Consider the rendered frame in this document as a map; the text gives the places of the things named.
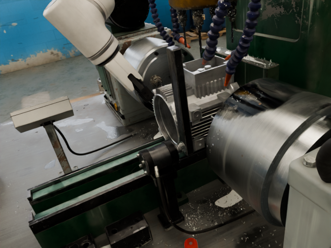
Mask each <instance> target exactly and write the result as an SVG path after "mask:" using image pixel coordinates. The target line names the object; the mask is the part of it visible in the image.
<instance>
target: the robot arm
mask: <svg viewBox="0 0 331 248"><path fill-rule="evenodd" d="M114 7H115V0H52V1H51V2H50V3H49V4H48V5H47V7H46V8H45V10H44V12H43V16H44V17H45V18H46V19H47V20H48V21H49V22H50V23H51V24H52V25H53V26H54V27H55V28H56V29H57V30H58V31H59V32H60V33H61V34H62V35H63V36H64V37H65V38H66V39H67V40H69V41H70V42H71V43H72V44H73V45H74V46H75V47H76V48H77V49H78V50H79V51H80V52H81V53H82V54H83V55H84V56H85V57H86V58H87V59H88V60H89V61H90V62H91V63H92V64H93V65H97V66H98V67H102V66H104V67H105V68H106V69H107V70H108V71H109V72H110V73H111V74H112V75H113V76H114V77H115V78H116V79H117V80H118V81H119V82H120V83H121V84H122V85H123V86H124V87H125V88H126V89H127V90H128V91H129V92H133V90H135V91H136V93H137V94H138V95H139V96H140V97H141V98H142V99H143V100H144V101H145V102H146V103H147V102H149V101H150V99H151V98H152V97H153V96H154V94H153V93H152V92H151V91H150V90H149V89H148V87H147V86H146V85H144V84H143V83H142V81H143V78H142V77H141V76H140V74H139V73H138V72H137V71H136V70H135V68H134V67H133V66H132V65H131V64H130V63H129V62H128V61H127V60H126V58H125V57H124V56H123V55H122V54H121V53H120V52H119V49H120V45H119V44H118V40H117V39H116V38H115V37H114V36H113V34H112V33H111V32H110V31H109V30H108V29H107V28H106V26H105V21H106V20H107V19H108V17H109V16H110V14H111V13H112V11H113V10H114Z"/></svg>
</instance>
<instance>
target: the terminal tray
mask: <svg viewBox="0 0 331 248"><path fill-rule="evenodd" d="M202 61H203V58H200V59H197V60H193V61H190V62H186V63H183V67H184V75H185V82H187V83H188V85H190V86H192V89H194V94H195V96H196V98H199V99H201V97H205V96H206V95H207V96H210V94H212V95H214V93H218V91H219V92H221V91H222V90H224V91H225V90H226V88H227V89H229V85H230V84H232V83H234V74H233V75H232V76H231V79H230V81H229V83H228V85H227V86H226V87H225V86H224V84H225V78H226V72H225V69H226V67H227V62H228V61H229V60H227V61H226V60H225V59H224V58H221V57H218V56H216V55H215V56H214V57H213V59H212V60H210V61H208V62H207V63H206V64H205V65H202ZM195 71H197V72H196V73H195Z"/></svg>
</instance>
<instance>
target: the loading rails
mask: <svg viewBox="0 0 331 248"><path fill-rule="evenodd" d="M162 141H165V138H164V137H163V136H161V137H159V138H156V139H154V140H151V141H149V142H146V143H143V144H141V145H138V146H136V147H133V148H131V149H128V150H126V151H123V152H121V153H118V154H116V155H113V156H110V157H108V158H105V159H103V160H100V161H98V162H95V163H92V164H90V165H87V166H85V167H82V168H80V169H77V170H75V171H72V172H70V173H67V174H65V175H62V176H59V177H57V178H54V179H52V180H49V181H47V182H44V183H42V184H39V185H37V186H34V187H31V188H29V189H27V199H28V201H29V203H30V205H31V207H32V208H33V210H34V212H35V214H36V215H33V213H32V212H30V213H28V223H29V228H30V229H31V231H32V232H33V234H34V236H35V237H36V239H37V241H38V243H39V244H40V246H41V248H61V247H63V246H65V245H67V244H69V243H71V242H74V241H76V240H78V239H80V238H82V237H84V236H86V235H88V234H90V233H92V235H93V237H94V238H95V237H97V236H99V235H101V234H104V233H105V230H104V228H105V226H107V225H109V224H111V223H113V222H115V221H118V220H120V219H122V218H124V217H126V216H128V215H130V214H132V213H134V212H137V211H139V210H141V211H142V213H143V214H145V213H147V212H149V211H151V210H153V209H155V208H158V207H159V205H158V201H157V196H156V192H155V188H154V185H153V183H152V182H151V181H150V179H149V178H148V176H147V175H145V174H144V171H143V169H142V167H141V168H140V167H139V165H140V162H139V158H138V157H137V156H136V155H137V154H138V152H139V151H140V150H143V149H148V148H151V147H153V146H156V145H158V144H161V142H162ZM173 167H174V168H175V169H176V170H177V176H178V177H177V178H176V179H174V183H175V188H176V194H177V200H178V205H179V207H180V206H182V205H184V204H186V203H188V202H189V200H188V196H187V195H186V194H187V193H189V192H191V191H193V190H195V189H197V188H199V187H201V186H203V185H205V184H207V183H209V182H211V181H214V180H216V179H218V180H219V181H220V182H221V183H223V184H226V183H225V182H224V181H223V180H222V179H221V178H220V177H219V176H218V175H217V174H216V173H214V171H213V170H212V169H211V167H210V165H209V163H208V160H207V156H206V143H205V147H204V148H202V149H199V150H197V151H195V152H194V153H193V154H191V155H189V156H187V155H186V154H184V153H181V154H179V162H178V163H177V164H175V165H173Z"/></svg>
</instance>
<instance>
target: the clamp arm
mask: <svg viewBox="0 0 331 248"><path fill-rule="evenodd" d="M166 51H167V58H168V65H169V71H170V78H171V84H172V91H173V98H174V104H175V111H176V117H177V124H178V131H179V137H180V143H179V145H181V144H183V145H181V148H184V149H183V150H182V152H183V153H184V154H186V155H187V156H189V155H191V154H193V153H194V148H193V140H192V132H191V127H192V122H191V121H190V116H189V107H188V100H187V92H186V83H185V75H184V67H183V61H184V55H183V54H182V51H181V48H180V47H177V46H170V47H167V48H166Z"/></svg>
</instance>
